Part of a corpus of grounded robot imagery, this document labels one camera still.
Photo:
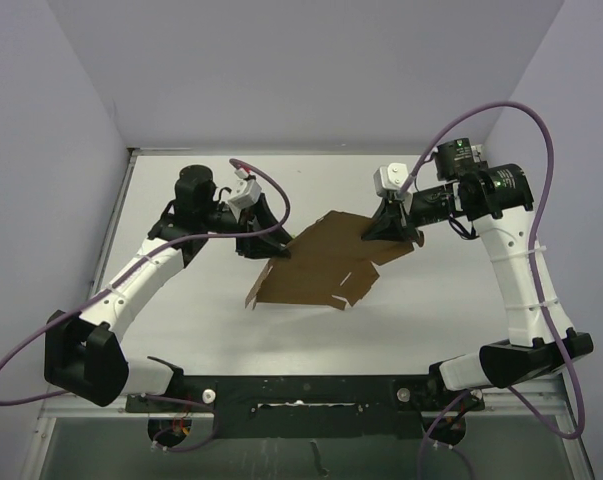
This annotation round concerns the brown cardboard box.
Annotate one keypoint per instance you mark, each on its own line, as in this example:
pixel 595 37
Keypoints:
pixel 329 264

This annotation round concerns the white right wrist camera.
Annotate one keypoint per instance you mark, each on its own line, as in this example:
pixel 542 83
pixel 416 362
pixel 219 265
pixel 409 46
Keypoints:
pixel 390 178

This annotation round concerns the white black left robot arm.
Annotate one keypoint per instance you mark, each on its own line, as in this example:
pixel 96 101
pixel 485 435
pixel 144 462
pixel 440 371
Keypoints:
pixel 83 352

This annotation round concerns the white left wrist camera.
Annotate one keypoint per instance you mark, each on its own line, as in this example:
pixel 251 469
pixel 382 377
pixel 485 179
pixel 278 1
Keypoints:
pixel 246 190

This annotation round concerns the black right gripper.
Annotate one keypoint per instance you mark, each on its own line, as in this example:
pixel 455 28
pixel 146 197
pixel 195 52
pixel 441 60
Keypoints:
pixel 392 222

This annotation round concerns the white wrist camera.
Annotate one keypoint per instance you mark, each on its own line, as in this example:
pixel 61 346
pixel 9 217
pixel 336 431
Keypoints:
pixel 390 178
pixel 246 190

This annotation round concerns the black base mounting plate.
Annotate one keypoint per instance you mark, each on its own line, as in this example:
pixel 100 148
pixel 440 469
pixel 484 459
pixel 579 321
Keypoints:
pixel 314 407

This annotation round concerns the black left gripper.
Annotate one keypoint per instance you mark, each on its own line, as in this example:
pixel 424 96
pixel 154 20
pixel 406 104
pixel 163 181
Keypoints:
pixel 262 246

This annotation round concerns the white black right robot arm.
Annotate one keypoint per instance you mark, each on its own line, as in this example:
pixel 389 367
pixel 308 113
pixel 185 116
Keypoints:
pixel 541 337

